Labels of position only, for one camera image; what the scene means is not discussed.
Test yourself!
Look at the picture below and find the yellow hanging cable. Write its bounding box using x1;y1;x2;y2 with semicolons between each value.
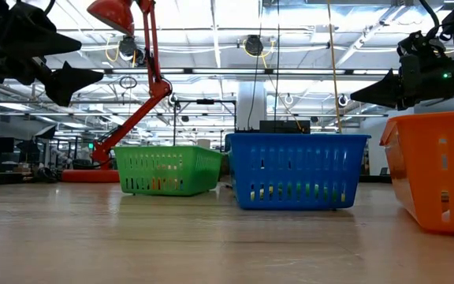
326;0;344;134

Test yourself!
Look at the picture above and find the orange plastic basket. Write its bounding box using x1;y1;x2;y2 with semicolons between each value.
379;110;454;237

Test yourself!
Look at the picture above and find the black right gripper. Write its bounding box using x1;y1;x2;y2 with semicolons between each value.
349;53;441;111

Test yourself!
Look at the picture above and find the black metal stand frame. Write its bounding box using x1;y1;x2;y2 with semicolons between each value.
173;98;237;148

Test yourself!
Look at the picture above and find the black ceiling cable reel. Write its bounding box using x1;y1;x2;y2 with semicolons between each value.
117;34;140;60
244;34;265;57

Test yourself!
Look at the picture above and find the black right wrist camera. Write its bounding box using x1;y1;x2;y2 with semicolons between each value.
396;30;447;60

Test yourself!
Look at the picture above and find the red desk lamp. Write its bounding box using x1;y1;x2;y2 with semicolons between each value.
61;0;173;183

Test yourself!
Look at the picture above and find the slim green highlighter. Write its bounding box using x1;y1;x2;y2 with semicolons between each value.
276;181;330;200

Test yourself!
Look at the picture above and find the black hanging cable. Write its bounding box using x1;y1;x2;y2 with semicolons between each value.
274;0;281;122

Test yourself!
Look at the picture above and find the blue plastic basket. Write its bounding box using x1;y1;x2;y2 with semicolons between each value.
225;133;372;211

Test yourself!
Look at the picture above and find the orange highlighter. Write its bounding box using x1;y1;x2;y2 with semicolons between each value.
151;176;175;191

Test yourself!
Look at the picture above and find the green plastic basket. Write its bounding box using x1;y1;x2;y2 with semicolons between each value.
113;144;224;197

